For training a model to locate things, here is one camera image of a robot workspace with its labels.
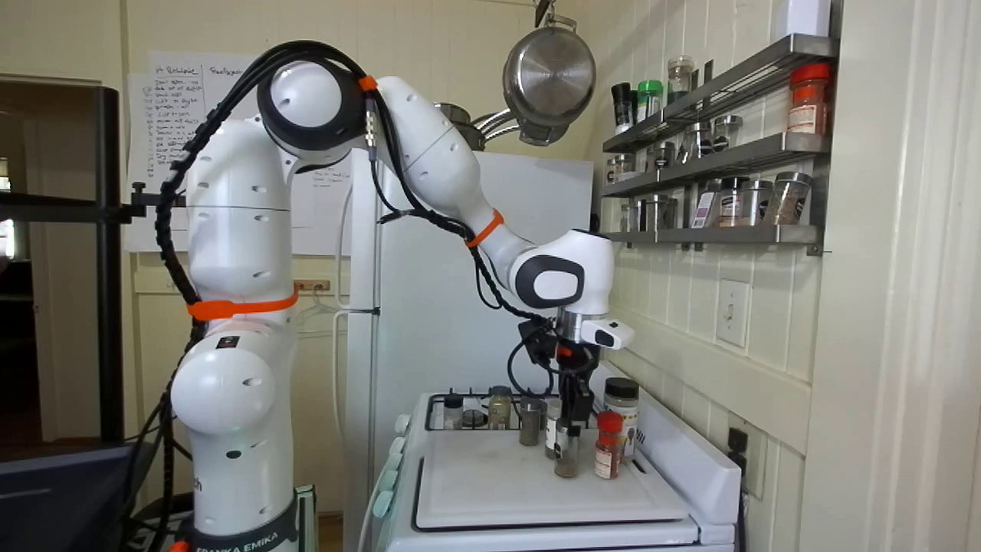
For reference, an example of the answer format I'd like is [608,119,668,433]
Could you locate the white-labelled spice bottle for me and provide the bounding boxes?
[544,398,564,460]

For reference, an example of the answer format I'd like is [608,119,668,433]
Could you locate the glass jar of grey spice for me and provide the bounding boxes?
[519,397,543,447]

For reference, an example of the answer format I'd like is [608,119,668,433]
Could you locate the glass spice bottle dark contents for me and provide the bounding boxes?
[554,418,582,479]

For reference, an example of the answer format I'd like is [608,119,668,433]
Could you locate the black pepper bottle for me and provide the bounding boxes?
[611,82,635,136]

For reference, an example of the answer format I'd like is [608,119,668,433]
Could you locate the green-capped spice bottle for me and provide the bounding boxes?
[637,79,664,124]

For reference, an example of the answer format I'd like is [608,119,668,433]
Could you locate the large red-capped spice bottle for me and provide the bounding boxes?
[786,62,833,138]

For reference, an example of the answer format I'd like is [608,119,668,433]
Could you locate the large jar with black lid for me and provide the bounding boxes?
[602,376,641,462]

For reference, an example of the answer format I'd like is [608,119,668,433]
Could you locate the glass jar of green herbs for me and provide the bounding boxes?
[488,386,513,431]

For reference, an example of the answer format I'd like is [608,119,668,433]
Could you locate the white cutting board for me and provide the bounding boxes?
[414,428,691,532]

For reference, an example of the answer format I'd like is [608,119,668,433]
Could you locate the black burner grate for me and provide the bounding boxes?
[425,392,600,432]

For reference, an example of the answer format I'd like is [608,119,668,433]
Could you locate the white refrigerator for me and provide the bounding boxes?
[344,149,595,552]

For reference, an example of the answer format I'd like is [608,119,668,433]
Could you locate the white stove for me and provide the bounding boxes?
[356,366,744,552]

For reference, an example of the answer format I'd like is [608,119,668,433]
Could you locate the hanging steel pans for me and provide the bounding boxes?
[434,101,523,153]

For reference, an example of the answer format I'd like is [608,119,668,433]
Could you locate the hanging stainless steel pot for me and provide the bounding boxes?
[501,14,598,147]

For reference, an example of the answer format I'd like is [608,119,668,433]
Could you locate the clear glass jar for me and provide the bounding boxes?
[666,54,696,105]

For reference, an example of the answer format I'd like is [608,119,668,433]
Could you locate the white container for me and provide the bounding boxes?
[773,0,833,41]

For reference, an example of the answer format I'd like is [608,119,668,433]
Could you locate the black stand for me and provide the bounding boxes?
[0,85,186,447]

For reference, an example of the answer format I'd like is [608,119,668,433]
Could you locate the handwritten paper sheets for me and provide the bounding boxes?
[123,50,355,256]

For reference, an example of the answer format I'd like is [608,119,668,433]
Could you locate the dark monitor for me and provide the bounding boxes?
[0,442,140,552]

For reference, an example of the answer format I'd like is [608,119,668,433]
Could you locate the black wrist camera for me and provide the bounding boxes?
[518,317,562,367]

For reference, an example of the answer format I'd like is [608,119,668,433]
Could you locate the white light switch plate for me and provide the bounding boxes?
[714,277,753,350]

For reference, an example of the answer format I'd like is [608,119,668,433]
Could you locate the wall socket with black plug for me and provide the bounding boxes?
[726,417,768,501]

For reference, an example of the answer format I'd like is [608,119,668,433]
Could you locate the metal wall spice rack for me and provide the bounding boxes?
[600,33,841,257]

